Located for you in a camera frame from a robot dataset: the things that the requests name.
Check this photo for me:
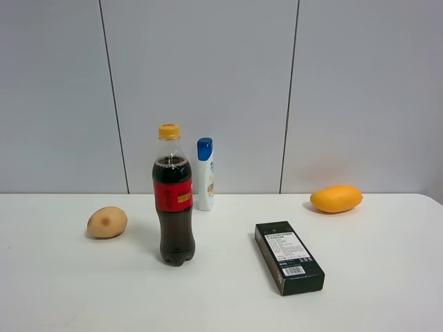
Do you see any cola bottle yellow cap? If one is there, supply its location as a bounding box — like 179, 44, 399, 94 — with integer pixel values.
152, 123, 195, 266

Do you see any white shampoo bottle blue cap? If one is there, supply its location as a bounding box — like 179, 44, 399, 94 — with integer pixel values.
197, 138, 215, 211

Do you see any orange mango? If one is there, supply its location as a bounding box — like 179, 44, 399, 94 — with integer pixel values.
310, 185, 363, 214

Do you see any brown potato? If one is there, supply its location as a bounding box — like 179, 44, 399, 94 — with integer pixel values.
87, 206, 128, 239

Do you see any black rectangular box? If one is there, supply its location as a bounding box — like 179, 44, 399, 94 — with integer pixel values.
255, 221, 325, 296

